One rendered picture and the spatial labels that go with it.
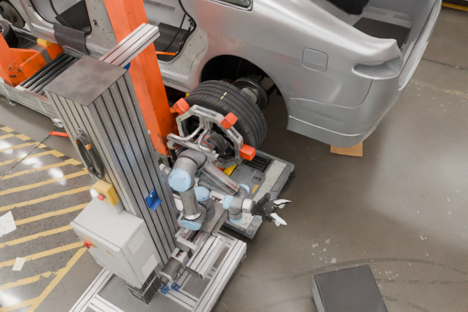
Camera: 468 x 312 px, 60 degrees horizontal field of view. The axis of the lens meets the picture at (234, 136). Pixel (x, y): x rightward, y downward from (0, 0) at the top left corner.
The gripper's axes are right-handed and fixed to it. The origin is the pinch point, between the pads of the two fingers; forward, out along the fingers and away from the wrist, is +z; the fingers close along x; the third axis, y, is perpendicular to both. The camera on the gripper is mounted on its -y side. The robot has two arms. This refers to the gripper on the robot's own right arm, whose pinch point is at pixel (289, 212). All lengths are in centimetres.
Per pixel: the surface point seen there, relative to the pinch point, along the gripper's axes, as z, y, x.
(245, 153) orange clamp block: -41, 27, -66
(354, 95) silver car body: 25, -17, -90
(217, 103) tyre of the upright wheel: -63, -4, -78
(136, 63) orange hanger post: -116, -32, -71
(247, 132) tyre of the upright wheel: -41, 14, -74
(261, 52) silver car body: -39, -32, -105
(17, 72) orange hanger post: -295, 40, -140
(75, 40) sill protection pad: -234, 10, -164
